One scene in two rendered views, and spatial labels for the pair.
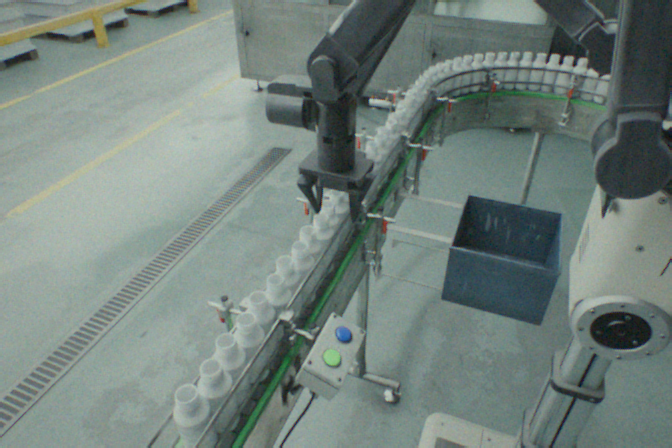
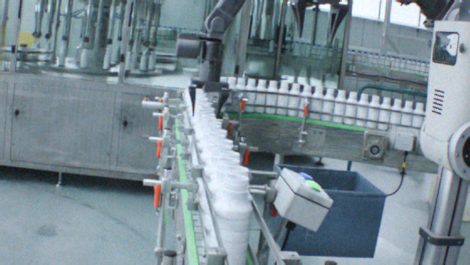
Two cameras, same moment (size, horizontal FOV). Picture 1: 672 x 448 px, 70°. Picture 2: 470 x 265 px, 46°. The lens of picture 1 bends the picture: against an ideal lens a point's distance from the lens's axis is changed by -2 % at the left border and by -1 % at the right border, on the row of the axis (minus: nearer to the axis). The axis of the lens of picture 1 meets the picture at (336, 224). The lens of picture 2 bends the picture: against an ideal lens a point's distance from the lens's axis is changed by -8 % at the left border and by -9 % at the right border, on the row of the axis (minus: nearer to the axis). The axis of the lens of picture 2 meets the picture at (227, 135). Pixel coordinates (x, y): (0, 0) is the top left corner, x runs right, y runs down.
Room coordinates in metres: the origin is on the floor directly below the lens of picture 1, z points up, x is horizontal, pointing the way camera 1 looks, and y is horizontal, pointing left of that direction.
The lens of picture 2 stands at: (-0.30, 0.69, 1.38)
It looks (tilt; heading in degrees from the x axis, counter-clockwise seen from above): 10 degrees down; 331
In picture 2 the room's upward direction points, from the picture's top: 7 degrees clockwise
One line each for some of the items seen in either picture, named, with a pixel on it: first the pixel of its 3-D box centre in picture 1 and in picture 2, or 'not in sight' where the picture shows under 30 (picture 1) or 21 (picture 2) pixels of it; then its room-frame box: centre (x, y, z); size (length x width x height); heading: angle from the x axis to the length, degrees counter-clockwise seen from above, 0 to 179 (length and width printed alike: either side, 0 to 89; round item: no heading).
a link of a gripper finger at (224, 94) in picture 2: not in sight; (213, 101); (1.12, -0.04, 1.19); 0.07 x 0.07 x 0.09; 68
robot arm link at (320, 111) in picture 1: (331, 113); not in sight; (0.65, 0.01, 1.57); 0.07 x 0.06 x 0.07; 69
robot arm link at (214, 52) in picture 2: not in sight; (211, 51); (1.13, -0.01, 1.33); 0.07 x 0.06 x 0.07; 68
